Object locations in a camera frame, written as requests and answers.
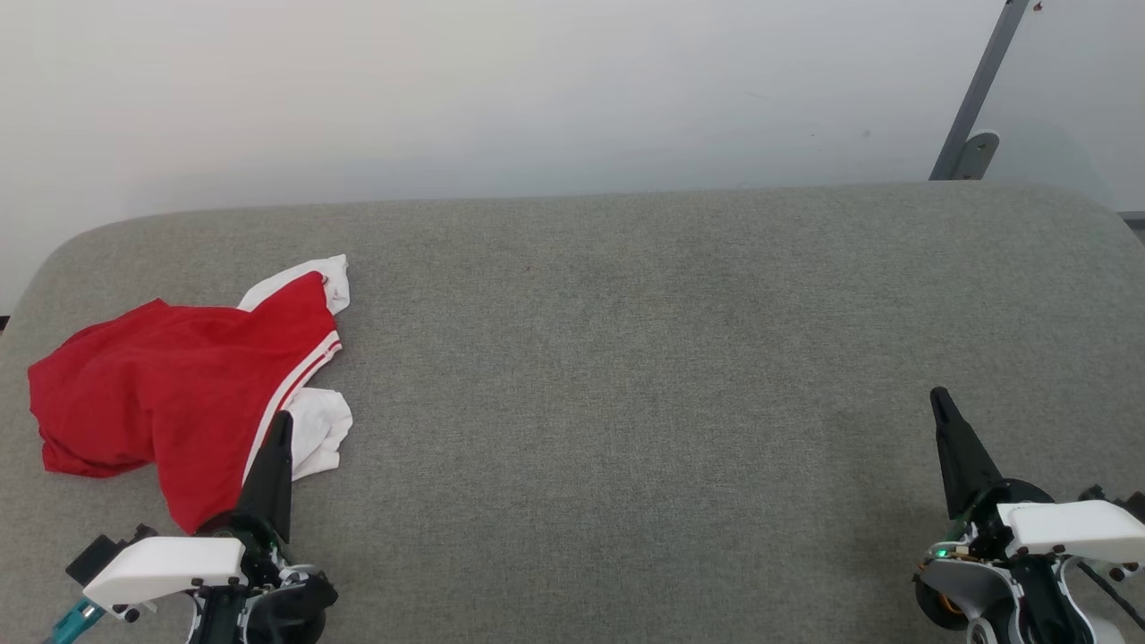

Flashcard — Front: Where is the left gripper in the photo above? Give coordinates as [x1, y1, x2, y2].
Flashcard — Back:
[199, 411, 301, 584]

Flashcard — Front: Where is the glass partition panel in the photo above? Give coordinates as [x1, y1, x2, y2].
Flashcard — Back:
[971, 0, 1145, 220]

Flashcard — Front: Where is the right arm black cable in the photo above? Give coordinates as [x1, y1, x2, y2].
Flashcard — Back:
[1073, 559, 1145, 631]

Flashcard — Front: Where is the grey fabric sofa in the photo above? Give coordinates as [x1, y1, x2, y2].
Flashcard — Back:
[0, 182, 1145, 644]

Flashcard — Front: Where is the grey metal post with bracket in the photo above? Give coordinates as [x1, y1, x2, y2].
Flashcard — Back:
[929, 0, 1030, 182]

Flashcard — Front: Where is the red and white garment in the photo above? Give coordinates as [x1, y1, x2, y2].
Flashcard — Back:
[27, 254, 354, 535]

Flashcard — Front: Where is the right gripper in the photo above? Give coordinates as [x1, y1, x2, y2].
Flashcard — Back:
[929, 386, 1058, 561]

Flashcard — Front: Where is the left teal camera plug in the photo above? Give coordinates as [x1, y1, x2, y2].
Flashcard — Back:
[45, 597, 106, 644]

